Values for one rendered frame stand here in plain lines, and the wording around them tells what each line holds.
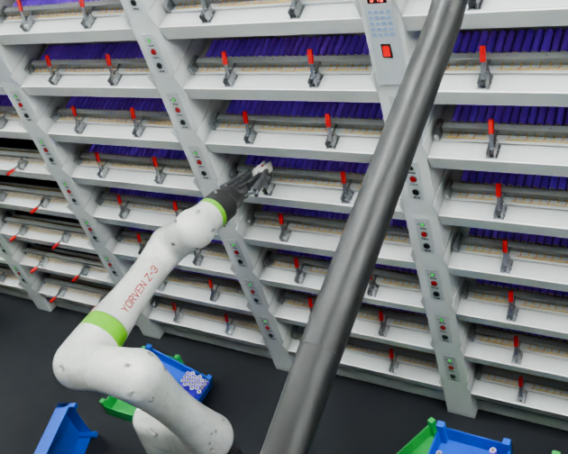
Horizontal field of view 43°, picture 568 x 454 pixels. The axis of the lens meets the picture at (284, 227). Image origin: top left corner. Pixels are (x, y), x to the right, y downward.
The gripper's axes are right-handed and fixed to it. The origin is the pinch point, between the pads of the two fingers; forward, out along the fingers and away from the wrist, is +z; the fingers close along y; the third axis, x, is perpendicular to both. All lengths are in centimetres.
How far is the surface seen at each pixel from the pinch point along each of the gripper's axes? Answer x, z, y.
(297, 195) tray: -7.8, 0.7, 10.0
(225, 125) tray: 13.2, 1.9, -11.1
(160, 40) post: 43.0, -9.8, -16.6
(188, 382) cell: -91, -9, -51
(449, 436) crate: -68, -21, 60
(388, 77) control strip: 32, -9, 48
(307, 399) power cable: 61, -134, 102
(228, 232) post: -25.6, 1.9, -21.0
